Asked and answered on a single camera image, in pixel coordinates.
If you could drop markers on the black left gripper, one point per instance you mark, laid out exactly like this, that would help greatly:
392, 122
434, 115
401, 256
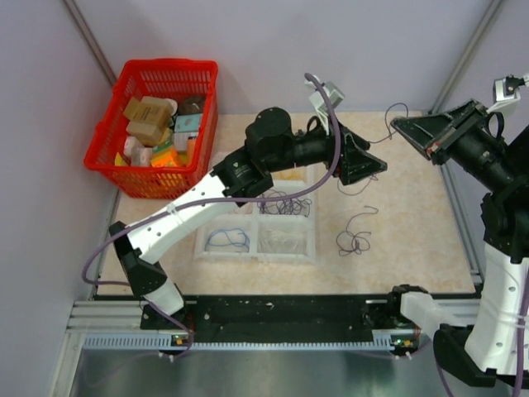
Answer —
354, 164

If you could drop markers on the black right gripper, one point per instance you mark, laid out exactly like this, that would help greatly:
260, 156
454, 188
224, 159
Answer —
454, 123

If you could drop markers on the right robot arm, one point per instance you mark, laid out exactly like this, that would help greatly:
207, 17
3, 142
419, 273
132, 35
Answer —
495, 346

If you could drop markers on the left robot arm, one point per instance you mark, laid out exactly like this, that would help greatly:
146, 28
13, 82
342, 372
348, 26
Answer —
241, 177

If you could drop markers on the white compartment organizer tray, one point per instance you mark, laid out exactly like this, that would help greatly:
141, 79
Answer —
283, 231

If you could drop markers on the teal box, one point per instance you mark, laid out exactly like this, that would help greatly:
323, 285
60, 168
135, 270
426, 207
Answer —
188, 123

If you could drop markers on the orange carton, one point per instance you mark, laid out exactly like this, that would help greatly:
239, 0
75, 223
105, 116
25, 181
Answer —
166, 158

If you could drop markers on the brown cardboard box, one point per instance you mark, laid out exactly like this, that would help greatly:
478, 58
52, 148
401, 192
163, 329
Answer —
150, 111

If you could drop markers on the red plastic basket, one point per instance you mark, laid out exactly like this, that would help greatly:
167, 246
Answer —
163, 78

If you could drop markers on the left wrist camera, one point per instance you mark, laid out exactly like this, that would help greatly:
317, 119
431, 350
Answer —
334, 95

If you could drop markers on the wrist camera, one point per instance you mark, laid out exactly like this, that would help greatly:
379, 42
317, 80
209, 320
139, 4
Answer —
334, 95
506, 93

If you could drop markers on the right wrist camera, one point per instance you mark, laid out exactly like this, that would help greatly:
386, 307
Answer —
506, 93

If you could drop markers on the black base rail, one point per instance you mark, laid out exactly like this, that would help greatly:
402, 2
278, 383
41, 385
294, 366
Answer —
282, 318

